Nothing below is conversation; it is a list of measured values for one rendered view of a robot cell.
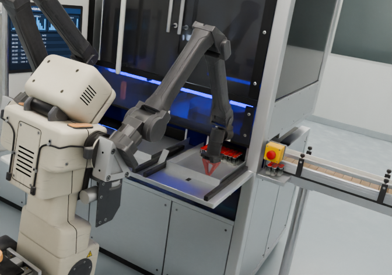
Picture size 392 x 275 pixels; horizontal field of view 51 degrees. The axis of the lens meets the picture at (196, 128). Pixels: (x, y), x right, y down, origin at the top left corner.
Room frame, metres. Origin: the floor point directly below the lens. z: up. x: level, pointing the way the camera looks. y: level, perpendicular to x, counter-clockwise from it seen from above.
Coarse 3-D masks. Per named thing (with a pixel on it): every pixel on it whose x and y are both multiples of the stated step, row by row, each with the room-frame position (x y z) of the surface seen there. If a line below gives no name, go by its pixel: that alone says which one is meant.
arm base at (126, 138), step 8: (120, 128) 1.08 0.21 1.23; (128, 128) 1.06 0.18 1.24; (96, 136) 1.05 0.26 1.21; (112, 136) 1.04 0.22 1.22; (120, 136) 1.03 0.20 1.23; (128, 136) 1.05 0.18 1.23; (136, 136) 1.06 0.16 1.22; (120, 144) 1.01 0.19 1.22; (128, 144) 1.03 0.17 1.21; (136, 144) 1.06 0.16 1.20; (120, 152) 1.01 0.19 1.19; (128, 152) 1.00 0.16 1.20; (128, 160) 1.01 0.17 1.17
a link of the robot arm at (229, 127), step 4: (228, 120) 1.57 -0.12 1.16; (232, 120) 1.59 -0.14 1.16; (212, 124) 1.59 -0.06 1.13; (216, 124) 1.58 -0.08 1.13; (228, 124) 1.56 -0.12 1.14; (224, 128) 1.57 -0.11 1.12; (228, 128) 1.57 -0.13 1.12; (232, 128) 1.67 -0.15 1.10; (228, 132) 1.62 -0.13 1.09; (232, 132) 1.66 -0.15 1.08; (228, 136) 1.62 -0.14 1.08; (232, 136) 1.66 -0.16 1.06
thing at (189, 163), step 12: (180, 156) 1.75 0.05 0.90; (192, 156) 1.82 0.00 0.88; (168, 168) 1.64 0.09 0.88; (180, 168) 1.62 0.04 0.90; (192, 168) 1.68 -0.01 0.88; (204, 168) 1.70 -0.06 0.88; (216, 168) 1.72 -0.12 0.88; (228, 168) 1.74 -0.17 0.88; (204, 180) 1.56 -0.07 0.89; (216, 180) 1.54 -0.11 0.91
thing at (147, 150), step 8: (144, 144) 1.88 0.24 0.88; (152, 144) 1.90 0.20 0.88; (160, 144) 1.92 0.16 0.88; (168, 144) 1.93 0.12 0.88; (176, 144) 1.87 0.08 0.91; (184, 144) 1.95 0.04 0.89; (136, 152) 1.72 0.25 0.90; (144, 152) 1.71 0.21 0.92; (152, 152) 1.80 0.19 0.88; (160, 152) 1.75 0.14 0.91
